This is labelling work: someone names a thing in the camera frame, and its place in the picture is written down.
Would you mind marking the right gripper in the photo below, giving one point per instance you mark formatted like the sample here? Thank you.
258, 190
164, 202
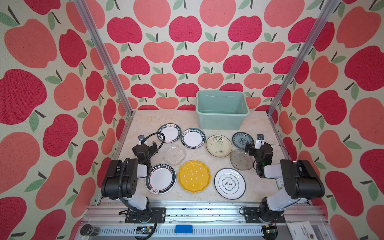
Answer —
260, 152

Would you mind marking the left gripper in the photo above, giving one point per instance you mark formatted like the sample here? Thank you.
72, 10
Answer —
143, 151

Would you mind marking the large green-red rim plate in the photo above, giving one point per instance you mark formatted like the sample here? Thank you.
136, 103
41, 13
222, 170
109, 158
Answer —
161, 179

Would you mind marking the small green-rim plate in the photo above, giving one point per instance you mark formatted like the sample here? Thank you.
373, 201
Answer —
170, 131
193, 138

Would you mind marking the white teal-ring plate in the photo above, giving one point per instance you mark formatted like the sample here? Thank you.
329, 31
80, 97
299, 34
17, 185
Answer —
230, 184

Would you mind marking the yellow dotted plate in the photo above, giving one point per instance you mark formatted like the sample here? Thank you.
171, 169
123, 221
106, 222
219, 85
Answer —
194, 176

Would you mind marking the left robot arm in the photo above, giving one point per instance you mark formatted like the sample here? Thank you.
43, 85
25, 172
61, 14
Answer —
120, 182

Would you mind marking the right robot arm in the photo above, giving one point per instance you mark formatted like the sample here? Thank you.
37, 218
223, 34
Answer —
300, 180

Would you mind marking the green plastic bin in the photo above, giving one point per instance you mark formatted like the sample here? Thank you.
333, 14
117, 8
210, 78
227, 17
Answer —
221, 110

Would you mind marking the grey glass plate right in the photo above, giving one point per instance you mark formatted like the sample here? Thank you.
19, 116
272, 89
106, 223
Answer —
241, 161

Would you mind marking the blue patterned small plate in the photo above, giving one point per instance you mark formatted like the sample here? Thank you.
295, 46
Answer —
240, 139

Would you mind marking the clear glass plate left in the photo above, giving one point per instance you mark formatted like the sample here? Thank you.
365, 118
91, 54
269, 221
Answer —
174, 155

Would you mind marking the cream floral plate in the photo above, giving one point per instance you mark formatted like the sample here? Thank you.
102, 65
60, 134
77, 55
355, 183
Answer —
219, 146

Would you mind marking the white paper sheet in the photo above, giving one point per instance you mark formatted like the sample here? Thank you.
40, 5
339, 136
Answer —
302, 231

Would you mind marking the black cylinder lens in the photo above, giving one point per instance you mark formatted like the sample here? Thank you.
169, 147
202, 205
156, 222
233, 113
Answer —
90, 230

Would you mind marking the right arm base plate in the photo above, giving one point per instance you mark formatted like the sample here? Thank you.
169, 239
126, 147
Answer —
262, 216

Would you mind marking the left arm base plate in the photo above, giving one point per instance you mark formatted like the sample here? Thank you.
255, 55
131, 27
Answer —
157, 215

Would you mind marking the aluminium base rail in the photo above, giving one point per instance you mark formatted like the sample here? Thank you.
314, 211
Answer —
210, 221

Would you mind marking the blue block on rail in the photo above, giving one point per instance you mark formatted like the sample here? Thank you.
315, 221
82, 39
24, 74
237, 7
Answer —
183, 229

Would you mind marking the right aluminium frame post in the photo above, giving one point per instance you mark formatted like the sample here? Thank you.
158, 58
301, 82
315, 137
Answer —
319, 24

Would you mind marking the aluminium frame post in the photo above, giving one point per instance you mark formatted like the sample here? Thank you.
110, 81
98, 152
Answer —
319, 24
90, 24

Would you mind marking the left aluminium frame post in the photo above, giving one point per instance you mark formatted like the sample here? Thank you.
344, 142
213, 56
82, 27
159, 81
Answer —
90, 24

